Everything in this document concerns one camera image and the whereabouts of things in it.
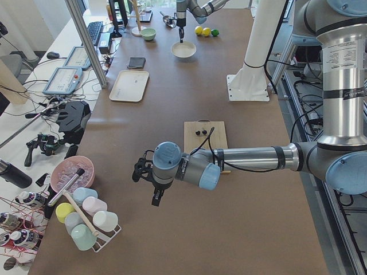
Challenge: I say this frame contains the yellow cup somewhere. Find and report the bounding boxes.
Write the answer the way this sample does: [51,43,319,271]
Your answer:
[56,202,75,223]

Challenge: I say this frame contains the black thermos bottle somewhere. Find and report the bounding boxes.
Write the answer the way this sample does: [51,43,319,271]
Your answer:
[1,160,32,188]

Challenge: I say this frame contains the light green bowl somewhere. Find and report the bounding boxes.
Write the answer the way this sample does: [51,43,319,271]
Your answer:
[140,27,157,41]

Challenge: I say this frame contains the cream rectangular tray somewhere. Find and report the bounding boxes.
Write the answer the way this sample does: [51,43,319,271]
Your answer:
[109,70,149,103]

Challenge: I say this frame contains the yellow lemon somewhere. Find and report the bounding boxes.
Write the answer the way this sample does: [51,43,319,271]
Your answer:
[194,26,203,36]
[201,27,212,37]

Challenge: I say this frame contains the bamboo cutting board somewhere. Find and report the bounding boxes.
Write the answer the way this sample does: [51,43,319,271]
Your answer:
[183,119,232,174]

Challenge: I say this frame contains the blue cup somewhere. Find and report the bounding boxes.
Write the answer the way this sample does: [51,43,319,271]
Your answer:
[72,187,98,206]

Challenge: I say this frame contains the yellow lemon upper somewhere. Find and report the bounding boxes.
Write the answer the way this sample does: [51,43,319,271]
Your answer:
[201,27,212,37]

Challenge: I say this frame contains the pink bowl with ice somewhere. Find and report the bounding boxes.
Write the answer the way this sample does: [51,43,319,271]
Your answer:
[50,156,95,193]

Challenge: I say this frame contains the teach pendant near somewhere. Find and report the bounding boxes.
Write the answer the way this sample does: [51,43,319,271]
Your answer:
[42,66,83,96]

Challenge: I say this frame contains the aluminium frame post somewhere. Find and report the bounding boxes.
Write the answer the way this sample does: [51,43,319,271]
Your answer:
[65,0,108,88]

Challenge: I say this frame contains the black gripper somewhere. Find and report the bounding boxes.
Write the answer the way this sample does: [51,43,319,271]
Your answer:
[168,17,186,43]
[132,150,172,206]

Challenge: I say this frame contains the teach pendant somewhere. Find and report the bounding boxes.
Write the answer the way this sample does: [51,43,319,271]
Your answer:
[42,66,83,96]
[64,46,91,70]

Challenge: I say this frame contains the wooden stand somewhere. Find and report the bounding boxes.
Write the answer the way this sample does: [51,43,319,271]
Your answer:
[129,0,146,37]

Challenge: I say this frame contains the mint green cup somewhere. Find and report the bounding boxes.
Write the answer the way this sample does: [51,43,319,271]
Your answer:
[71,224,97,251]

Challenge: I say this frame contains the metal ice scoop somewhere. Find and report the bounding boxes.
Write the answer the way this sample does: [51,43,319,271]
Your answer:
[47,168,85,207]

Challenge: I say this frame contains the black computer mouse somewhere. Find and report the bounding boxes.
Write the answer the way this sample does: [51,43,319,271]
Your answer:
[46,52,60,60]

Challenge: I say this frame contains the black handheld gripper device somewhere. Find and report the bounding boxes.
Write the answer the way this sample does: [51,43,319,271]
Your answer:
[24,133,65,167]

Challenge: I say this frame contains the grey cup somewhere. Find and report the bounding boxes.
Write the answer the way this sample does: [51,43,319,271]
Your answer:
[64,212,84,235]

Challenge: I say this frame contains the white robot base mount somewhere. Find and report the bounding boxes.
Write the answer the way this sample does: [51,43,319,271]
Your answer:
[227,0,288,102]

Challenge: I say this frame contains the cream round plate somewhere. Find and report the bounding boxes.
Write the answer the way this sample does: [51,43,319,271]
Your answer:
[171,41,196,58]

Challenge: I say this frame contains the white cup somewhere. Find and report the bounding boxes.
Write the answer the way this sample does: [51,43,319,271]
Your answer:
[93,211,118,232]

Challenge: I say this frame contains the white cup rack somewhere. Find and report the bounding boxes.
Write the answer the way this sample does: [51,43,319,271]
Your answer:
[63,191,122,253]

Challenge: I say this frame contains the black keyboard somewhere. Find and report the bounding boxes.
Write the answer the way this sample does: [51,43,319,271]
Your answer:
[87,21,103,46]

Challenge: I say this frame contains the teach pendant far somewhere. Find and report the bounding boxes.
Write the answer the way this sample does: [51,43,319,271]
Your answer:
[64,46,91,70]

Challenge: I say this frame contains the grey folded cloth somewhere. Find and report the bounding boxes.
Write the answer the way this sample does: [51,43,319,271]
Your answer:
[127,57,146,69]

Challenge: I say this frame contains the yellow lemon lower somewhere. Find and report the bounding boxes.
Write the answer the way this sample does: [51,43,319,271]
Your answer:
[194,26,203,36]

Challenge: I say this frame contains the pink cup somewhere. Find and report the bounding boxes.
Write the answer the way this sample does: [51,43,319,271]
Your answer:
[82,196,108,217]

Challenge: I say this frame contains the green lime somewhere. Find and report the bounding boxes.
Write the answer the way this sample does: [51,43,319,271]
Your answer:
[211,29,220,37]

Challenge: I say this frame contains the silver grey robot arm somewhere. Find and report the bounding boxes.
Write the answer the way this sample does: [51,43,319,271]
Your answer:
[173,0,228,44]
[132,1,366,206]

